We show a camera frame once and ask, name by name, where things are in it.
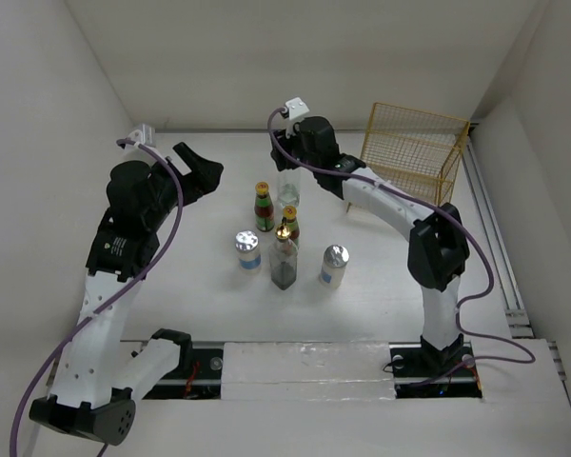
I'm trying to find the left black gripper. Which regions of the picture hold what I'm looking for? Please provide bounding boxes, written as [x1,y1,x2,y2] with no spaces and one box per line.
[145,143,222,229]

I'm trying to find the clear glass oil bottle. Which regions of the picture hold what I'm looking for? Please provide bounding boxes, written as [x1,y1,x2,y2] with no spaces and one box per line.
[277,169,301,208]

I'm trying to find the dark liquid glass bottle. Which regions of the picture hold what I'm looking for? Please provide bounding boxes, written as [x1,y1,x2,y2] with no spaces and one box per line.
[268,222,298,290]

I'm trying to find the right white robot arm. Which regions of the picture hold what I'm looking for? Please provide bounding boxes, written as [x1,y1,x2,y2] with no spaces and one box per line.
[268,116,470,385]

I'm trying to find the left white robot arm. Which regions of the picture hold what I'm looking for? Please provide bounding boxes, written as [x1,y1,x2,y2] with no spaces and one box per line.
[29,143,224,447]

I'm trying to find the back green label sauce bottle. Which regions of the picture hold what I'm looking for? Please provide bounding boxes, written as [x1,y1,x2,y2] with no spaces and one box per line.
[254,182,275,232]

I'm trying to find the left silver lid shaker jar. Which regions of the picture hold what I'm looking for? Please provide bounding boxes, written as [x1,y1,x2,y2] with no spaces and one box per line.
[235,230,262,274]

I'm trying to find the silver lid shaker jar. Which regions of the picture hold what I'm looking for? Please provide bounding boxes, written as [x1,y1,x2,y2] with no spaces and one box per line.
[235,230,262,274]
[319,244,349,288]

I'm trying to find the right silver lid shaker jar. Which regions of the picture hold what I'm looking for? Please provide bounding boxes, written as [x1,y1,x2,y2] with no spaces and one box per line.
[319,244,349,288]

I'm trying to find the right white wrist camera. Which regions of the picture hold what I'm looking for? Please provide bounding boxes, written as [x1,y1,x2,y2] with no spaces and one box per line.
[281,97,310,122]

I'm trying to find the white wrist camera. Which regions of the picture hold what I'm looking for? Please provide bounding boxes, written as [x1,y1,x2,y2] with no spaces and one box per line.
[123,124,156,161]
[281,97,310,122]

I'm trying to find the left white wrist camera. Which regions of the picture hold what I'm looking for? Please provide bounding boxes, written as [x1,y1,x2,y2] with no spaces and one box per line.
[123,124,156,161]

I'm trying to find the yellow wire rack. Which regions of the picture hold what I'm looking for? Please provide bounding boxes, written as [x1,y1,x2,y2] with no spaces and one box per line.
[361,102,470,206]

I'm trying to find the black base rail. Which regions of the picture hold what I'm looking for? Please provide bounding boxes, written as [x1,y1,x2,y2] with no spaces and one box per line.
[146,342,482,402]

